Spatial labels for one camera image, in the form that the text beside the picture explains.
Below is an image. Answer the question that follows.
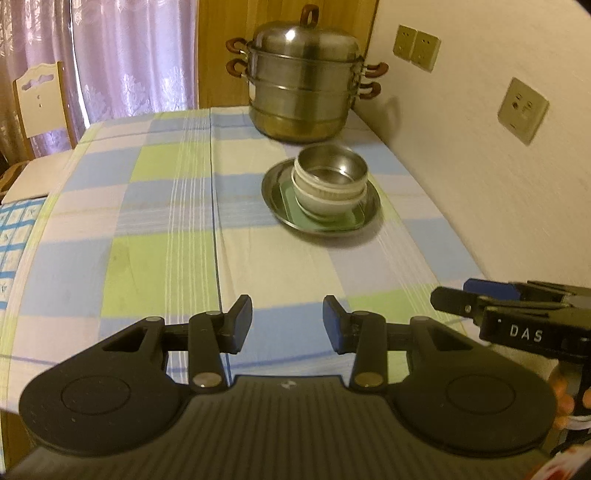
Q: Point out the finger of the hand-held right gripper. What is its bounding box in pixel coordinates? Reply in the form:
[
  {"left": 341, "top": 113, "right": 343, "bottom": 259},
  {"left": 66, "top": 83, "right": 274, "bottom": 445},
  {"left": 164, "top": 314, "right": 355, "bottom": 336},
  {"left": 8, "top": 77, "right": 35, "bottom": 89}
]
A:
[
  {"left": 463, "top": 278, "right": 591, "bottom": 302},
  {"left": 430, "top": 286, "right": 571, "bottom": 325}
]

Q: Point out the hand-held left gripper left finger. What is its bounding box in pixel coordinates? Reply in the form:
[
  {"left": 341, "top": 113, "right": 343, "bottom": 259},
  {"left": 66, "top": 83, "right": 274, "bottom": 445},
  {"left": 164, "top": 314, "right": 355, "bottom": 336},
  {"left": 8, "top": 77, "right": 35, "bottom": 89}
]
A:
[{"left": 99, "top": 294, "right": 254, "bottom": 394}]

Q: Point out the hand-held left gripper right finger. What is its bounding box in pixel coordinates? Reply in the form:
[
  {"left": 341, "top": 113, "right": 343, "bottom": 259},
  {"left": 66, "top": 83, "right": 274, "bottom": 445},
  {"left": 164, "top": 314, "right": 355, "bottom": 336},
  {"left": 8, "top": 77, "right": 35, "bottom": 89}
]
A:
[{"left": 322, "top": 294, "right": 472, "bottom": 394}]

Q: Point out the green square plate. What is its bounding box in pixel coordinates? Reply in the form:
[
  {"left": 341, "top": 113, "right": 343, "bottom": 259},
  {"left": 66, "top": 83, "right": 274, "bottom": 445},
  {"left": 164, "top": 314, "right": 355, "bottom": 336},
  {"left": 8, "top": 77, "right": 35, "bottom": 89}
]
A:
[{"left": 278, "top": 178, "right": 370, "bottom": 232}]

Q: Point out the white ceramic bowl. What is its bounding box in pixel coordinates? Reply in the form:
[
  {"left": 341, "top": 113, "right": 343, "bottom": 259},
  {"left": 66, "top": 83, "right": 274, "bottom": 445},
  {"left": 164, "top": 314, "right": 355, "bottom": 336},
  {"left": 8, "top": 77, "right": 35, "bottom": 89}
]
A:
[{"left": 295, "top": 185, "right": 368, "bottom": 221}]

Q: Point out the stainless steel round plate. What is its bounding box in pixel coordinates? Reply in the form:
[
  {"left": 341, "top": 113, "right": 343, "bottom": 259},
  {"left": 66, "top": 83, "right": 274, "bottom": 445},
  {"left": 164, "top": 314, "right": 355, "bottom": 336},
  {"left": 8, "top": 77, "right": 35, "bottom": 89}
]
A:
[{"left": 261, "top": 157, "right": 382, "bottom": 235}]

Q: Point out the cream ribbed bowl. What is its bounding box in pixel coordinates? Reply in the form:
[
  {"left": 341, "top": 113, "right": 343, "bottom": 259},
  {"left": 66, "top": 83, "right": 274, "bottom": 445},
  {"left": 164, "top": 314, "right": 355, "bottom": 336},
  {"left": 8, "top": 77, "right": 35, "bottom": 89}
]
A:
[{"left": 291, "top": 158, "right": 369, "bottom": 205}]

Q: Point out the stainless steel bowl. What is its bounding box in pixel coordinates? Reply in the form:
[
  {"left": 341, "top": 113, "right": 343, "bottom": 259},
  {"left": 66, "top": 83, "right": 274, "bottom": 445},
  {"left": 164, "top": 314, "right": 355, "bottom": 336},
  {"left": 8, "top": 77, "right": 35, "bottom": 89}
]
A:
[{"left": 297, "top": 147, "right": 369, "bottom": 186}]

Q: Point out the person's right hand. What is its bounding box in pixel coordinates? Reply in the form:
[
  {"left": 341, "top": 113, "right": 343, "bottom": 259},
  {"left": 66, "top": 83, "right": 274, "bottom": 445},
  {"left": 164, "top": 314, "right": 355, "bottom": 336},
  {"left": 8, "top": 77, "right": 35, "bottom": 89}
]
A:
[{"left": 549, "top": 362, "right": 579, "bottom": 431}]

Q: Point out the checked tablecloth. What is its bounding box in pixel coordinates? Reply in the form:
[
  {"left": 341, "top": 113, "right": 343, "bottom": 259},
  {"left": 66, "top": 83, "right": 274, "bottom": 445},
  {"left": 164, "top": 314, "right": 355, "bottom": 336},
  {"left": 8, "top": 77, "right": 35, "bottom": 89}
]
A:
[{"left": 0, "top": 105, "right": 490, "bottom": 411}]

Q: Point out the red white printed object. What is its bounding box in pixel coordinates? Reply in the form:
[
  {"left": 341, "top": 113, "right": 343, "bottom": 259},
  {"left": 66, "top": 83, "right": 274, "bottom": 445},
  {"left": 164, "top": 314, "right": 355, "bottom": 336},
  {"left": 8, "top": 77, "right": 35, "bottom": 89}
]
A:
[{"left": 531, "top": 448, "right": 591, "bottom": 480}]

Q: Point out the blue checked cloth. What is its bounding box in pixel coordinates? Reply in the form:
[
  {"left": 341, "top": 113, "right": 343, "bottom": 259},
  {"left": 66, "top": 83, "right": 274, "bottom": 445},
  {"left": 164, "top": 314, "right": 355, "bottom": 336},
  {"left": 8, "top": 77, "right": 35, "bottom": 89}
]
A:
[{"left": 0, "top": 198, "right": 47, "bottom": 301}]

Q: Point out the stainless steel steamer pot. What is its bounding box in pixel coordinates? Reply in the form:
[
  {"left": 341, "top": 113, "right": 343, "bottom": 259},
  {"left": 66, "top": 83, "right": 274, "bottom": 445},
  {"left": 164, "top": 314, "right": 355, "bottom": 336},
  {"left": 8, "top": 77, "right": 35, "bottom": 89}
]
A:
[{"left": 225, "top": 4, "right": 389, "bottom": 143}]

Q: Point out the pink lace curtain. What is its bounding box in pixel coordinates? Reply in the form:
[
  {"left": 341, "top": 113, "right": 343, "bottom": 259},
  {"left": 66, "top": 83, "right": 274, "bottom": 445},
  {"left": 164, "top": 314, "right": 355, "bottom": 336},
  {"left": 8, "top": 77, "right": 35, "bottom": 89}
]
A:
[{"left": 0, "top": 0, "right": 199, "bottom": 162}]

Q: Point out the cream wooden chair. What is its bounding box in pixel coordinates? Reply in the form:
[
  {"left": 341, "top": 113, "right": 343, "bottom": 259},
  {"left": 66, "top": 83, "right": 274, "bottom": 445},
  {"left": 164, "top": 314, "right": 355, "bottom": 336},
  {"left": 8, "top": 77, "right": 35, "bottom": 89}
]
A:
[{"left": 0, "top": 61, "right": 78, "bottom": 206}]

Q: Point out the large beige wall socket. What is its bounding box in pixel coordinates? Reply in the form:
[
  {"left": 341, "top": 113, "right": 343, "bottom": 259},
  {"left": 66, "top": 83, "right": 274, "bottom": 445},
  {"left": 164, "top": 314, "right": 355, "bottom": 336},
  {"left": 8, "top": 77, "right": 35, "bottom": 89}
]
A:
[{"left": 497, "top": 77, "right": 550, "bottom": 146}]

